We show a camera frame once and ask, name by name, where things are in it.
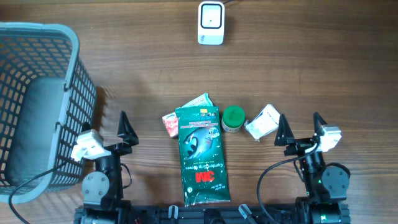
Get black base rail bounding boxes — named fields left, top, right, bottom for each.
left=73, top=203, right=351, bottom=224

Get green 3M gloves package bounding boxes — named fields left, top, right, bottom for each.
left=175, top=106, right=231, bottom=207

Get green lid jar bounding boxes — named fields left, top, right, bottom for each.
left=221, top=105, right=246, bottom=133

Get teal plastic packet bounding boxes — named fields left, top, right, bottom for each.
left=182, top=93, right=214, bottom=108

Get red white small box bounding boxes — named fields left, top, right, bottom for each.
left=162, top=112, right=178, bottom=138

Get white barcode scanner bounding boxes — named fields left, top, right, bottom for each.
left=197, top=1, right=225, bottom=45

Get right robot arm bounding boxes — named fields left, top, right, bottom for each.
left=274, top=113, right=351, bottom=224

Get grey plastic mesh basket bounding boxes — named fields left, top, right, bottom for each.
left=1, top=22, right=97, bottom=204

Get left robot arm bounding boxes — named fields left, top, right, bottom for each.
left=73, top=111, right=139, bottom=224

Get white wipes packet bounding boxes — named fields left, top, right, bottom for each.
left=244, top=104, right=280, bottom=141

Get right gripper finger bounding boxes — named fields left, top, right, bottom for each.
left=313, top=112, right=327, bottom=136
left=274, top=114, right=295, bottom=146

